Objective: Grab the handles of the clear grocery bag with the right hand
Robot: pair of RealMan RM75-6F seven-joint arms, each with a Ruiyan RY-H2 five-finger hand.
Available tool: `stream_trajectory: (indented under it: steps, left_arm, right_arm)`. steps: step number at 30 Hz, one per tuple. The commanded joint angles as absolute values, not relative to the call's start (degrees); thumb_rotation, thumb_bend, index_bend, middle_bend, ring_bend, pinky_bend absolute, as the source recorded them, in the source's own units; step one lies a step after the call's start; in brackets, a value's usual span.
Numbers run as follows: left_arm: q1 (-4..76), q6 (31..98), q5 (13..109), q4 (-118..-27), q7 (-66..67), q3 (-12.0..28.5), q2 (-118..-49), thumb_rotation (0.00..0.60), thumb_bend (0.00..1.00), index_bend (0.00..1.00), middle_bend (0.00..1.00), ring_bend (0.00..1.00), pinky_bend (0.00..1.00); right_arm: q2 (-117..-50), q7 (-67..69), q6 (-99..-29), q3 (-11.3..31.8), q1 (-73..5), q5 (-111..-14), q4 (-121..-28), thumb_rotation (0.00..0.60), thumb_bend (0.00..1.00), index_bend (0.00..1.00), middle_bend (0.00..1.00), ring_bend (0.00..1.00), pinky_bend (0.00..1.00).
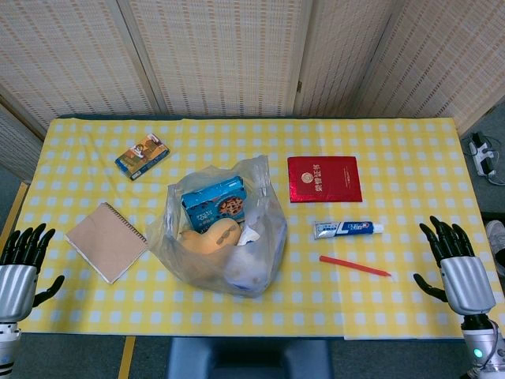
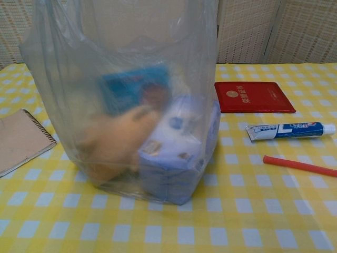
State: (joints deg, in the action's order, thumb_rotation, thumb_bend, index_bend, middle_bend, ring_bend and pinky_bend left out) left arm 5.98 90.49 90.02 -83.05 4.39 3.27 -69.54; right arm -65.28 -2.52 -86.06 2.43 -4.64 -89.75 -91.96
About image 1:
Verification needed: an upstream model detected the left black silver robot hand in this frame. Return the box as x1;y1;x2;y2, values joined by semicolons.
0;223;66;323

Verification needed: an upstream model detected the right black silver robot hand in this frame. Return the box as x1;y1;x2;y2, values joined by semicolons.
413;215;496;317

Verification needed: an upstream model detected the transparent plastic bag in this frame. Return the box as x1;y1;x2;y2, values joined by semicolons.
145;155;288;299

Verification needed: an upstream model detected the orange butternut squash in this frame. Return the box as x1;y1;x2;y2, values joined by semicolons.
179;219;242;256

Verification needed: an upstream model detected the blue cookie box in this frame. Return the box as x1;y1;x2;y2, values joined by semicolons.
181;175;248;234

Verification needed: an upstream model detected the purple tissue pack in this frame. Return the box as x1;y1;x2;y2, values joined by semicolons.
223;244;279;296

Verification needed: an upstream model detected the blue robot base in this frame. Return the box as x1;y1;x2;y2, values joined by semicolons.
165;337;333;379

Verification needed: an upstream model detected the grey shoe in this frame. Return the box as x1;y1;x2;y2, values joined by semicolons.
484;220;505;277

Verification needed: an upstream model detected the kraft spiral notebook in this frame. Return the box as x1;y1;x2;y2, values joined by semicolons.
64;201;149;285

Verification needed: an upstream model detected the red pen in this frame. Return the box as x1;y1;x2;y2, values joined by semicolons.
319;255;393;277

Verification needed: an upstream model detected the yellow white checked tablecloth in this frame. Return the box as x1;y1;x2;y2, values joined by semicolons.
15;117;488;341

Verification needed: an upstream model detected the white power strip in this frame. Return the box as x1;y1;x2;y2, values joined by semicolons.
468;133;496;178

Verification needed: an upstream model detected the white blue toothpaste tube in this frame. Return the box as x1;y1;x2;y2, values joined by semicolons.
313;220;384;241

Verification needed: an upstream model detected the red certificate booklet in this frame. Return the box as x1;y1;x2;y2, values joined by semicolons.
286;156;363;204

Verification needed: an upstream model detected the small brown blue card box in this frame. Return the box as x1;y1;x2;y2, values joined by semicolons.
114;133;171;182

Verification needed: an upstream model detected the woven folding screen panel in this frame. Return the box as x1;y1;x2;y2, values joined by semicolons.
350;0;505;137
294;0;402;118
118;0;315;118
0;0;166;137

